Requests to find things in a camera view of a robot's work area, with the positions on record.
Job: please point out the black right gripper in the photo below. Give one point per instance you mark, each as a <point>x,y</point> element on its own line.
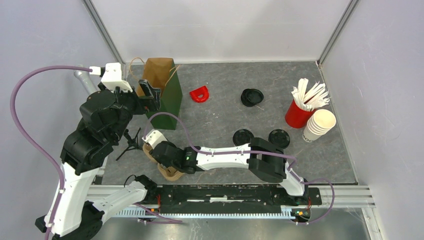
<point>169,144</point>

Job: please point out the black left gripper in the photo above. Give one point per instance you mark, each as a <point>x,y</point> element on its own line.
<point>152,102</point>

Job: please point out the black coffee cup lid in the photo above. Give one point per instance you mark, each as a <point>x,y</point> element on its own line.
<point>279,138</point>

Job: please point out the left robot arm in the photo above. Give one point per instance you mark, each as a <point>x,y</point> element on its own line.
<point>76,218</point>

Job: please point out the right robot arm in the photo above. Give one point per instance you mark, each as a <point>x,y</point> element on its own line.
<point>264,159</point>

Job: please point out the brown cardboard cup carrier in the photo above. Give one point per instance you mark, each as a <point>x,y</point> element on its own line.
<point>169,173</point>

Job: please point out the green paper bag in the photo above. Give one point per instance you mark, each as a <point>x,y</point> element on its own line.
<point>161,72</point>

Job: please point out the silver microphone on stand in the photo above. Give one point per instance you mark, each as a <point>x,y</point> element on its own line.
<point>105,116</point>

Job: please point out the stack of black lids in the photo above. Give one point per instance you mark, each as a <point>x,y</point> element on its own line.
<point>251,97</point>

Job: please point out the red plastic cup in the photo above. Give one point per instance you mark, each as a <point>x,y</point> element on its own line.
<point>296,117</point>

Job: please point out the stack of white paper cups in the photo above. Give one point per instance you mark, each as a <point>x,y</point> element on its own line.
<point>321,122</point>

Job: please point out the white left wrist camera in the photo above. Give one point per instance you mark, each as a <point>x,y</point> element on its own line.
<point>113,77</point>

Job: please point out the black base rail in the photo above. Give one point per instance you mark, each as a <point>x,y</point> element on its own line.
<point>232,199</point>

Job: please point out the red plastic ring tool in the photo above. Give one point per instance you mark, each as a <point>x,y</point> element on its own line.
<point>200,95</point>

